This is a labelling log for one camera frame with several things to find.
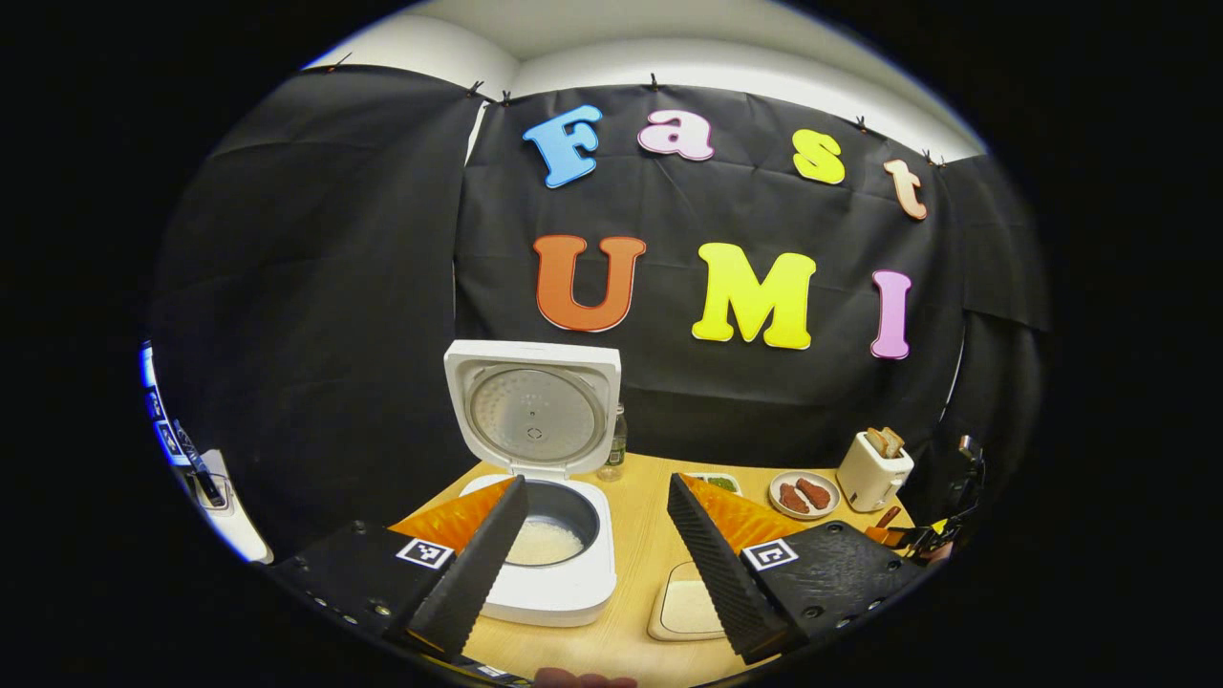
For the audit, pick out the white toaster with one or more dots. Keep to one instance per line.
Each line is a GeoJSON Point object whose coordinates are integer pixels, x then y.
{"type": "Point", "coordinates": [871, 478]}

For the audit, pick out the clear plastic bottle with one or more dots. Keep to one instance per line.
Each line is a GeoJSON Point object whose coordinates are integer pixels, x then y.
{"type": "Point", "coordinates": [612, 449]}

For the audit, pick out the round white plate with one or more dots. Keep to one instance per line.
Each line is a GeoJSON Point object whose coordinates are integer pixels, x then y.
{"type": "Point", "coordinates": [804, 511]}

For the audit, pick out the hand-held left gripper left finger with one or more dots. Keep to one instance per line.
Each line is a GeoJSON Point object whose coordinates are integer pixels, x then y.
{"type": "Point", "coordinates": [487, 564]}

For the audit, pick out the clear tray of rice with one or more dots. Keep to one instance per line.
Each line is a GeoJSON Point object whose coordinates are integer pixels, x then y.
{"type": "Point", "coordinates": [683, 612]}

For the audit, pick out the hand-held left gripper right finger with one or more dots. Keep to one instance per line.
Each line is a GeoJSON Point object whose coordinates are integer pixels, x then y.
{"type": "Point", "coordinates": [712, 573]}

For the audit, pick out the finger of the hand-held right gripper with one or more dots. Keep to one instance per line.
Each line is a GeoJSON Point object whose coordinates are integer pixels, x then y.
{"type": "Point", "coordinates": [893, 537]}

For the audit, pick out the white rice cooker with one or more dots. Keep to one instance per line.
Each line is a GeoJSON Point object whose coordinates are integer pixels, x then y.
{"type": "Point", "coordinates": [549, 592]}

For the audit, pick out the white sectioned grain dish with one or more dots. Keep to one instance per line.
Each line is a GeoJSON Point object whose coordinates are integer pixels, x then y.
{"type": "Point", "coordinates": [721, 483]}

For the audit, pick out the black phone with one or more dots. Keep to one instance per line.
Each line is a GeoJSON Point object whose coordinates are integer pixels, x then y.
{"type": "Point", "coordinates": [203, 473]}

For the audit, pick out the toast slice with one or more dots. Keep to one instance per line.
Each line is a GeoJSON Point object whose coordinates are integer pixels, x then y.
{"type": "Point", "coordinates": [875, 442]}
{"type": "Point", "coordinates": [893, 440]}

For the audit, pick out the black backdrop cloth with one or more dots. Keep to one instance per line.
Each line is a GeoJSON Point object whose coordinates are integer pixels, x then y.
{"type": "Point", "coordinates": [669, 268]}

